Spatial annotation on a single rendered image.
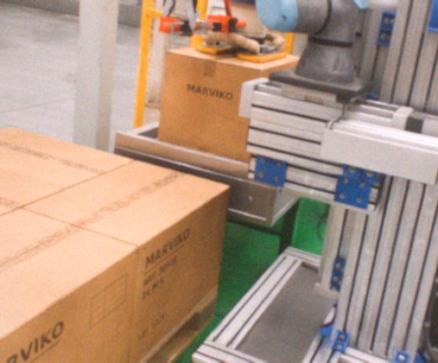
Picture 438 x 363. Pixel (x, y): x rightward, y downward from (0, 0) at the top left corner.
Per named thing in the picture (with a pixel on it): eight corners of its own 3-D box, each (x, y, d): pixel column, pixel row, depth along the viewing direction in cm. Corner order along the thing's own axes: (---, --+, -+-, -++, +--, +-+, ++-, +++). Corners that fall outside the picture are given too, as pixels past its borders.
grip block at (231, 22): (213, 28, 223) (216, 13, 222) (237, 33, 220) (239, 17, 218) (204, 29, 216) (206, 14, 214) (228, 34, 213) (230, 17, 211)
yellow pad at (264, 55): (266, 53, 257) (267, 41, 256) (287, 56, 254) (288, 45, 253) (237, 58, 227) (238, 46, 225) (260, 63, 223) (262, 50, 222)
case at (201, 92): (217, 124, 288) (226, 43, 276) (293, 141, 275) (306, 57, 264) (155, 149, 233) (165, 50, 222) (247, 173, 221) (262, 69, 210)
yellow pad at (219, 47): (227, 45, 263) (228, 35, 262) (247, 49, 260) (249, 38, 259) (193, 50, 232) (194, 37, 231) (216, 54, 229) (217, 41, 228)
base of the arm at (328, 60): (358, 79, 153) (365, 41, 150) (345, 85, 140) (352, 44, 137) (304, 69, 158) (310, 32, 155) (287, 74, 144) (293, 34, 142)
